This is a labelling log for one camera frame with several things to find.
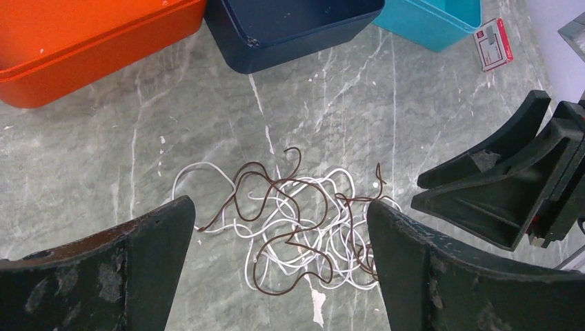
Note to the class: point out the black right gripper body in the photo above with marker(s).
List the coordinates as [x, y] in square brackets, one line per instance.
[562, 201]

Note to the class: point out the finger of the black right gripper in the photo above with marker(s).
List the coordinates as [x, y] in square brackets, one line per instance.
[507, 141]
[497, 205]

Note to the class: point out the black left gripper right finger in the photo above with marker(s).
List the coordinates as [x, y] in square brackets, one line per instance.
[431, 281]

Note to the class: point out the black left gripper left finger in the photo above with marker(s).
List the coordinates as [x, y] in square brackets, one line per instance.
[122, 278]

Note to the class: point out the red white small card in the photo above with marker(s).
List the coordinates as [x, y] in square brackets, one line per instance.
[493, 45]

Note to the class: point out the teal plastic bin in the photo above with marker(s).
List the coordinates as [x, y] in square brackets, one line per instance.
[435, 25]

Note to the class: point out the orange plastic bin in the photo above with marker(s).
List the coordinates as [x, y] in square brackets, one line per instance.
[52, 48]

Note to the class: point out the dark blue plastic bin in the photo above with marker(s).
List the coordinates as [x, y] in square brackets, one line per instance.
[255, 35]

